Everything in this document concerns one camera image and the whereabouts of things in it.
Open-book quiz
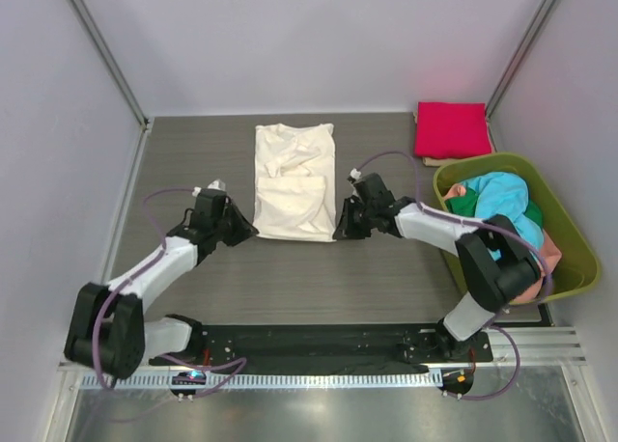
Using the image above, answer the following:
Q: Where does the cream white t shirt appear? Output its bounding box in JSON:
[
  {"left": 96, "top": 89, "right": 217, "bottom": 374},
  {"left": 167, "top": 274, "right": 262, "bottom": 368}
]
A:
[{"left": 253, "top": 124, "right": 336, "bottom": 242}]

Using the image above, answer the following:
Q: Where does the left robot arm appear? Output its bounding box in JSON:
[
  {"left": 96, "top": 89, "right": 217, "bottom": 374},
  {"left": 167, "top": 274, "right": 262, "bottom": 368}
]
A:
[{"left": 64, "top": 180, "right": 257, "bottom": 379}]

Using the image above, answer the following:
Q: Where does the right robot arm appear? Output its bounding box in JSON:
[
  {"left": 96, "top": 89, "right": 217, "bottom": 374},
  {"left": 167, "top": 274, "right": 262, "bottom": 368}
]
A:
[{"left": 333, "top": 169, "right": 542, "bottom": 361}]

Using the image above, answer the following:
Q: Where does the green t shirt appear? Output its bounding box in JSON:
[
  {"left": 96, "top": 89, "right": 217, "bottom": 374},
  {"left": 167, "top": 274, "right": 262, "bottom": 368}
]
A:
[{"left": 445, "top": 188, "right": 544, "bottom": 228}]

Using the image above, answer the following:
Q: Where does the folded red t shirt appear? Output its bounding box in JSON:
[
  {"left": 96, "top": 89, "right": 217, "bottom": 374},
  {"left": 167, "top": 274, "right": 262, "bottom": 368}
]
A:
[{"left": 413, "top": 101, "right": 492, "bottom": 159}]

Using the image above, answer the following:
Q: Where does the light blue t shirt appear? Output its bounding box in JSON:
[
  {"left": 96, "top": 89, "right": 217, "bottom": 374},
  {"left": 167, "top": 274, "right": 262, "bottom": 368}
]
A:
[{"left": 462, "top": 172, "right": 545, "bottom": 250}]

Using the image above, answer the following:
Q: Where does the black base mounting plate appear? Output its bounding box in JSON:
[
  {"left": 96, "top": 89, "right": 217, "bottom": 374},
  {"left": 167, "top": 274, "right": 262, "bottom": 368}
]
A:
[{"left": 174, "top": 323, "right": 493, "bottom": 366}]

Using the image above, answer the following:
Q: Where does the pink t shirt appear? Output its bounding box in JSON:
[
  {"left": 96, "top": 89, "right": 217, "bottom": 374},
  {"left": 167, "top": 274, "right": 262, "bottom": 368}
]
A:
[{"left": 443, "top": 182, "right": 562, "bottom": 273}]

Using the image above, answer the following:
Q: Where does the olive green plastic basket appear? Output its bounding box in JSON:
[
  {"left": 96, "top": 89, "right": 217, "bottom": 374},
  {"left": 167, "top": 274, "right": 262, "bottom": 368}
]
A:
[{"left": 433, "top": 152, "right": 601, "bottom": 302}]

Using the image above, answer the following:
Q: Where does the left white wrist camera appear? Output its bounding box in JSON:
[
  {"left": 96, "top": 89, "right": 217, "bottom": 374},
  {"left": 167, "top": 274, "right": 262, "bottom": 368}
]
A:
[{"left": 192, "top": 180, "right": 226, "bottom": 197}]

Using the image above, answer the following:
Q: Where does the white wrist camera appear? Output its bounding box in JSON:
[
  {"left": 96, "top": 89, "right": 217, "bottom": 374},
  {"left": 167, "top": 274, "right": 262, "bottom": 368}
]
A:
[
  {"left": 192, "top": 180, "right": 226, "bottom": 197},
  {"left": 348, "top": 169, "right": 362, "bottom": 181}
]

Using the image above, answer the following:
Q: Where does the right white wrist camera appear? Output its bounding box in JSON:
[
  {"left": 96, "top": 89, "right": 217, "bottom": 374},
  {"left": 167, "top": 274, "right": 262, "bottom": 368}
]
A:
[{"left": 348, "top": 169, "right": 362, "bottom": 181}]

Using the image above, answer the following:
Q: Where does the white slotted cable duct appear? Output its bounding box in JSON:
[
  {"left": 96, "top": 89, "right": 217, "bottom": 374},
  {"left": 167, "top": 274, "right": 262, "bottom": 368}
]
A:
[{"left": 79, "top": 372, "right": 443, "bottom": 390}]

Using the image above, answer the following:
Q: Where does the aluminium rail profile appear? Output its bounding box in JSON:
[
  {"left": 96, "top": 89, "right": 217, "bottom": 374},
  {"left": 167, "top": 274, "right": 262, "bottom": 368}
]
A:
[{"left": 57, "top": 329, "right": 588, "bottom": 372}]

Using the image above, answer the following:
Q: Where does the left aluminium frame post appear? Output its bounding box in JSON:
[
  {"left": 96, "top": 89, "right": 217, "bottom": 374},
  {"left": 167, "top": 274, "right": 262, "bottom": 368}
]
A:
[{"left": 68, "top": 0, "right": 149, "bottom": 129}]

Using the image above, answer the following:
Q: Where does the aluminium frame post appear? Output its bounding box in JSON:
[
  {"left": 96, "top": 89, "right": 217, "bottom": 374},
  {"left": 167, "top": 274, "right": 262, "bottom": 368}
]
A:
[
  {"left": 485, "top": 0, "right": 574, "bottom": 120},
  {"left": 68, "top": 0, "right": 149, "bottom": 129}
]

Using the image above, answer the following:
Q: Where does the right aluminium frame post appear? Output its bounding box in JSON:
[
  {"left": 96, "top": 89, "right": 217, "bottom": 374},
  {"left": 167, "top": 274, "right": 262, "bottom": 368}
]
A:
[{"left": 485, "top": 0, "right": 574, "bottom": 120}]

